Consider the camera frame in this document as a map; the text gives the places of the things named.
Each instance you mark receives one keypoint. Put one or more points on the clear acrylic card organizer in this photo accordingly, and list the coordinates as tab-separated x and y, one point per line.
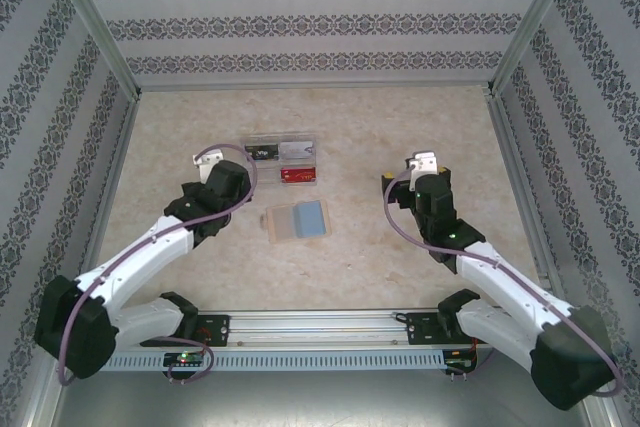
260	172

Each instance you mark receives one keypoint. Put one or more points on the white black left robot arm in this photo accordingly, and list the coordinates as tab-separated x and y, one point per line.
140	257

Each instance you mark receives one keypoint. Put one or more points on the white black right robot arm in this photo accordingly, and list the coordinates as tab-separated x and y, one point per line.
505	292

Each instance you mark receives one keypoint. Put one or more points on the black card stack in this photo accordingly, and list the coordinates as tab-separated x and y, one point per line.
261	152

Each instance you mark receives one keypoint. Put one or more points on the red VIP card stack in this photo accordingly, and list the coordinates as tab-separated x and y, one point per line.
298	174

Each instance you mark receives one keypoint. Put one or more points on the grey metal shelf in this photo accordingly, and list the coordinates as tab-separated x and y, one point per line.
320	402

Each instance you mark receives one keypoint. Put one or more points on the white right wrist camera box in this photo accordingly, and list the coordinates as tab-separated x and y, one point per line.
422	164

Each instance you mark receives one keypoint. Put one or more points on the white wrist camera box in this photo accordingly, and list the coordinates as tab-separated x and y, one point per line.
207	162
422	164

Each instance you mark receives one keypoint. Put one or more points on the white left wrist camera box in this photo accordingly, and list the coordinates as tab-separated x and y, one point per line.
207	162

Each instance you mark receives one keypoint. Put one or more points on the aluminium side rail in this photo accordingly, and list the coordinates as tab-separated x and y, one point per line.
515	172

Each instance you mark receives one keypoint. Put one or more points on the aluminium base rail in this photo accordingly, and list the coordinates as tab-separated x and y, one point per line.
320	327

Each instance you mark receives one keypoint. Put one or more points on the aluminium frame post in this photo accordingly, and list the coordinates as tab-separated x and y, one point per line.
95	22
531	22

